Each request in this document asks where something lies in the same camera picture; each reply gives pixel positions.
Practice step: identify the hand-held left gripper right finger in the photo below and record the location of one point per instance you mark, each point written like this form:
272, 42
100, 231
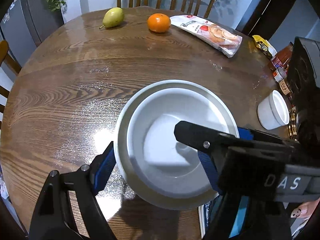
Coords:
208, 172

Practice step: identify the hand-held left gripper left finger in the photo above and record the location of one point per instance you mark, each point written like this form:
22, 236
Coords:
103, 170

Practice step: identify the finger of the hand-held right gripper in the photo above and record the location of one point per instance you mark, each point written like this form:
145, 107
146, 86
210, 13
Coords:
195, 133
246, 133

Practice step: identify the medium white bowl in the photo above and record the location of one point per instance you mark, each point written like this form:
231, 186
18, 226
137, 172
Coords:
162, 110

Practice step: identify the square blue patterned plate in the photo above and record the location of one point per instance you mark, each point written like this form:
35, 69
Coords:
203, 217

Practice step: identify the large white bowl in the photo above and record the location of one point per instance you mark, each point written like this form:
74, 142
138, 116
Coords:
170, 203

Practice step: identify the person's right hand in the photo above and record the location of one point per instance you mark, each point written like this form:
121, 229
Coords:
305, 210

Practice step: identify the small white ribbed cup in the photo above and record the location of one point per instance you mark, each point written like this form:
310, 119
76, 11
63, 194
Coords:
270, 115

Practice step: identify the wooden beaded trivet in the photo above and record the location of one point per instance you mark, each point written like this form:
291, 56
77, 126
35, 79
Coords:
293, 127

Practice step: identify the small red label jar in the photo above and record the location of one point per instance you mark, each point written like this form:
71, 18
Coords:
280, 75

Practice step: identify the red sauce bottle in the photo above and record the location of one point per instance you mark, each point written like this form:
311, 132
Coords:
283, 55

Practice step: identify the yellow snack packet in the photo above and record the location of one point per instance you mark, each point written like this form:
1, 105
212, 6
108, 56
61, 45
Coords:
262, 45

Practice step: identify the clear bread snack packet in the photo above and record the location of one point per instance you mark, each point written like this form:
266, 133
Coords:
212, 35

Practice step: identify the orange mandarin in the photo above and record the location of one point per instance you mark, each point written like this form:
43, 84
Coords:
159, 23

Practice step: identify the dark wooden door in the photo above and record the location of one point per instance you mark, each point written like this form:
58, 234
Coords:
270, 10

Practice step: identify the green pear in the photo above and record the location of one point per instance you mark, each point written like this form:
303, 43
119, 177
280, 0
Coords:
113, 17

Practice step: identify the grey refrigerator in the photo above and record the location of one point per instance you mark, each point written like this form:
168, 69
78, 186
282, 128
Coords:
32, 25

